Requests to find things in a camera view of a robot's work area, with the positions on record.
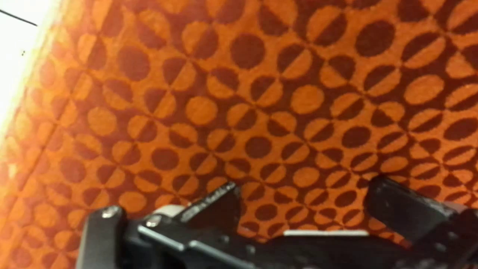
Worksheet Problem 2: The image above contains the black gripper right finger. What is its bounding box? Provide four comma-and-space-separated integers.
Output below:
364, 173, 478, 250

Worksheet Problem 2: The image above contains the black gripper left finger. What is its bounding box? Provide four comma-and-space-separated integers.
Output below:
135, 179, 246, 244

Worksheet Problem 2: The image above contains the orange fabric chair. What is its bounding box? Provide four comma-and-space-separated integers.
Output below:
0, 0, 478, 269

